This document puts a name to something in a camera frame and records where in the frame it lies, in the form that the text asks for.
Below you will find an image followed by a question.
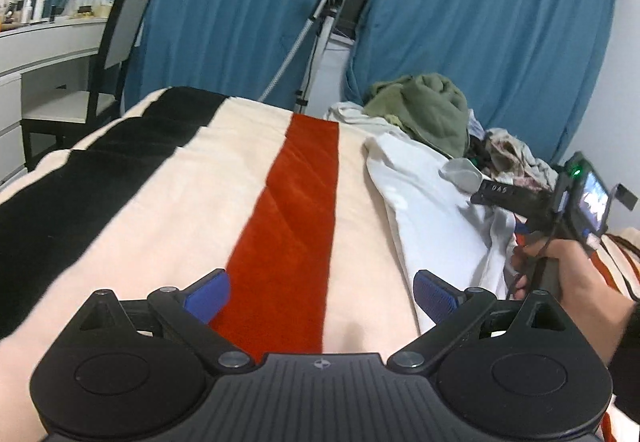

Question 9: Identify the crumpled white cloth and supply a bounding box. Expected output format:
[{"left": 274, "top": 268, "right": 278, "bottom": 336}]
[{"left": 326, "top": 101, "right": 398, "bottom": 134}]

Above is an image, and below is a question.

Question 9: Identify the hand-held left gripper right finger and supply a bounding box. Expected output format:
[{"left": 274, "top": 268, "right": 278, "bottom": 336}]
[{"left": 387, "top": 269, "right": 568, "bottom": 375}]

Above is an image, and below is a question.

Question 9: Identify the black chair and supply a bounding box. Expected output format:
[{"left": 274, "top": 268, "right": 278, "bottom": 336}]
[{"left": 21, "top": 0, "right": 154, "bottom": 171}]

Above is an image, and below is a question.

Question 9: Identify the grey cloth piece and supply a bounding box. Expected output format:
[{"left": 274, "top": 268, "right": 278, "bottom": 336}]
[{"left": 439, "top": 157, "right": 486, "bottom": 191}]

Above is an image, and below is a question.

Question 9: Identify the striped cream blanket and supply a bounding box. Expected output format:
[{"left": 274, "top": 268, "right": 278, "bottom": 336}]
[{"left": 0, "top": 86, "right": 640, "bottom": 442}]

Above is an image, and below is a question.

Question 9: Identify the white shirt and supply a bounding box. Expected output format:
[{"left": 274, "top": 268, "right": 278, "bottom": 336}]
[{"left": 364, "top": 129, "right": 519, "bottom": 336}]

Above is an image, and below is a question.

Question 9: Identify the row of cosmetic bottles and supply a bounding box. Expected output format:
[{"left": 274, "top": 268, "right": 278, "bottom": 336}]
[{"left": 0, "top": 0, "right": 119, "bottom": 31}]

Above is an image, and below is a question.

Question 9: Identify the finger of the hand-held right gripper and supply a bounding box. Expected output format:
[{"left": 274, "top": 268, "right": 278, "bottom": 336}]
[{"left": 470, "top": 181, "right": 495, "bottom": 208}]

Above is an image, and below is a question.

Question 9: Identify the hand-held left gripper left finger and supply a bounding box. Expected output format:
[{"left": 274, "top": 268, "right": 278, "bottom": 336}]
[{"left": 80, "top": 269, "right": 253, "bottom": 374}]

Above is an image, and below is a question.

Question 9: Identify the pile of patterned clothes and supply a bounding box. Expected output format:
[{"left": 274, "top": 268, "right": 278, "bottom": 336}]
[{"left": 466, "top": 110, "right": 565, "bottom": 195}]

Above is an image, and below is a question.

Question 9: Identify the green garment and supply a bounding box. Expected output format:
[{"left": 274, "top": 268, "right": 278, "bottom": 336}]
[{"left": 362, "top": 73, "right": 472, "bottom": 159}]

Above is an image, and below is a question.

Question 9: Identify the blue curtain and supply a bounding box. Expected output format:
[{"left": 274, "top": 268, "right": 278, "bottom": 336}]
[
  {"left": 346, "top": 0, "right": 619, "bottom": 164},
  {"left": 102, "top": 0, "right": 372, "bottom": 114}
]

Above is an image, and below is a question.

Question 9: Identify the white dressing table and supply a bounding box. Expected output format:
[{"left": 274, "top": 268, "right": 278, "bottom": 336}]
[{"left": 0, "top": 16, "right": 109, "bottom": 189}]

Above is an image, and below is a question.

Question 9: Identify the person's right hand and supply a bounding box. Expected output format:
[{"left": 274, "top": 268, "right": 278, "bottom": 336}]
[{"left": 509, "top": 238, "right": 637, "bottom": 366}]

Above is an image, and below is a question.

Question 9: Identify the silver tripod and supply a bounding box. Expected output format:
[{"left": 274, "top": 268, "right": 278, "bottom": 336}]
[{"left": 292, "top": 0, "right": 347, "bottom": 116}]

